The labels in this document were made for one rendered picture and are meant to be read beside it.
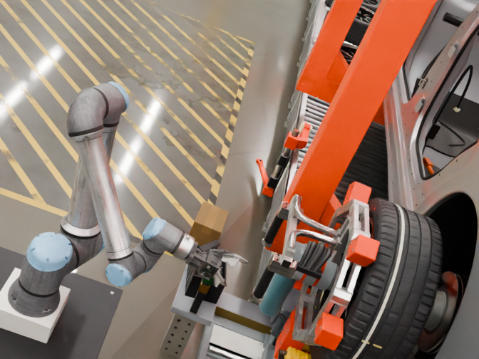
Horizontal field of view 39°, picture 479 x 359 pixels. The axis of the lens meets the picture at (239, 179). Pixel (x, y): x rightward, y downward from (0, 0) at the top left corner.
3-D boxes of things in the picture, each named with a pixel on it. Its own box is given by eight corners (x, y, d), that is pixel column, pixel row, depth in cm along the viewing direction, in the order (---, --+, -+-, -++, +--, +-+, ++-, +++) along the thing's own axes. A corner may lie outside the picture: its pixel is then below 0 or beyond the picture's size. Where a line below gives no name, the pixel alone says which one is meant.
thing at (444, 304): (417, 365, 263) (460, 336, 237) (398, 357, 262) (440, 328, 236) (426, 293, 281) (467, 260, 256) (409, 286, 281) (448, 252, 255)
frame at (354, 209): (304, 376, 245) (372, 267, 217) (287, 370, 245) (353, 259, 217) (312, 283, 292) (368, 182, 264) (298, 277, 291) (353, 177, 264)
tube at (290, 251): (336, 276, 232) (350, 253, 226) (284, 255, 231) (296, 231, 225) (338, 246, 247) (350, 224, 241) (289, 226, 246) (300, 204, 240)
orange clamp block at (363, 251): (365, 268, 229) (376, 261, 220) (343, 259, 228) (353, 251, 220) (370, 248, 232) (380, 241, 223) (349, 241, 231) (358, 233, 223)
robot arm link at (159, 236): (145, 227, 246) (157, 209, 241) (174, 244, 248) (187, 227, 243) (137, 243, 238) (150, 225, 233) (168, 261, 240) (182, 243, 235)
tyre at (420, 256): (350, 407, 263) (434, 352, 210) (294, 386, 262) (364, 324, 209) (376, 265, 302) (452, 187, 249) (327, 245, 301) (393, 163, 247)
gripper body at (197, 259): (210, 282, 243) (181, 265, 240) (214, 266, 250) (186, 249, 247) (221, 269, 238) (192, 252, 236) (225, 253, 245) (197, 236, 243)
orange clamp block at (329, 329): (335, 333, 233) (334, 351, 225) (313, 324, 233) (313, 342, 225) (343, 318, 230) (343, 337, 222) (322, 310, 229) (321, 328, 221)
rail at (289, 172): (271, 302, 336) (289, 269, 325) (254, 295, 336) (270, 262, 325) (303, 104, 549) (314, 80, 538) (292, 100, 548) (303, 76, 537)
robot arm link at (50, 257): (9, 276, 245) (21, 241, 237) (42, 257, 260) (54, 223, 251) (41, 301, 242) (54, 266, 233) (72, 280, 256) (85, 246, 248)
